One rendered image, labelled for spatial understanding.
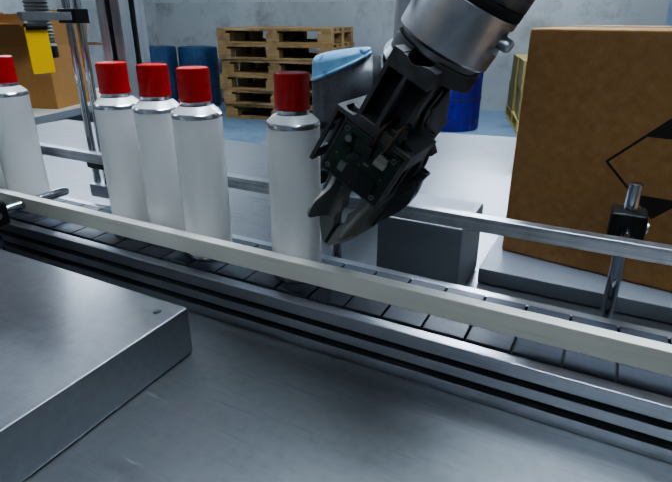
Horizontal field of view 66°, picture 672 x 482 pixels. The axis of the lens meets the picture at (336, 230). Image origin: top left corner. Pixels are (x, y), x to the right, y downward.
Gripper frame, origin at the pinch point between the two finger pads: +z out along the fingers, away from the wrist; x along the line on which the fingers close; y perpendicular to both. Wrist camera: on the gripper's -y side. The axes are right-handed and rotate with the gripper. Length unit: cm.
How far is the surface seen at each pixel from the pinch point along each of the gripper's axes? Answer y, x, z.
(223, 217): 1.3, -11.1, 7.1
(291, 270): 4.9, -0.5, 3.6
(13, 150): 2.5, -42.2, 20.6
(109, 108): 2.7, -28.3, 4.4
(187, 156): 3.5, -16.5, 2.0
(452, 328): 3.6, 14.3, -2.0
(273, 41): -464, -274, 167
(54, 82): -96, -151, 93
